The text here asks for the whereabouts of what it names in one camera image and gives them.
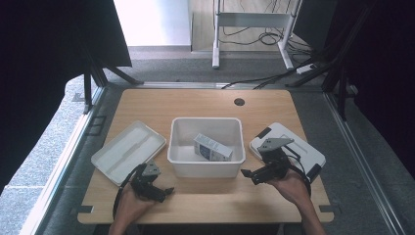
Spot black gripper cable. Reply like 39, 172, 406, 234
283, 144, 313, 198
112, 163, 147, 220

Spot tangled black floor cables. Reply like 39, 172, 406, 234
218, 0, 312, 57

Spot small white blue carton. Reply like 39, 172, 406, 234
193, 132, 234, 163

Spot long black floor cables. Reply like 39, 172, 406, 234
221, 58, 324, 90

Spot silver floor rail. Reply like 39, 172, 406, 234
323, 92, 407, 235
19, 86, 107, 235

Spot white plastic storage box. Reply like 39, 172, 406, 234
166, 117, 247, 179

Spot person's right hand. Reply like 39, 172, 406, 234
266, 168, 311, 208

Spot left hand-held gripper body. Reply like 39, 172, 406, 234
129, 160, 167, 204

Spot white bin lid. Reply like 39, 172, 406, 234
90, 119, 167, 187

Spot white metal desk frame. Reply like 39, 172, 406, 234
211, 0, 303, 71

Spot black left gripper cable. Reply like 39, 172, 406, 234
112, 163, 147, 220

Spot black curtain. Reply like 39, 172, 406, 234
0, 0, 133, 197
293, 0, 415, 180

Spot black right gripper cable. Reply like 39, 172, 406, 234
283, 144, 313, 198

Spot person's left hand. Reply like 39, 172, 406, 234
113, 184, 157, 229

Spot black tripod stand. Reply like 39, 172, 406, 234
82, 48, 145, 116
286, 6, 373, 121

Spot white lid with black handle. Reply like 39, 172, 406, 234
249, 121, 327, 184

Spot white power strip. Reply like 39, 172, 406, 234
296, 63, 316, 75

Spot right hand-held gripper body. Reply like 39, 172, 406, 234
252, 137, 295, 186

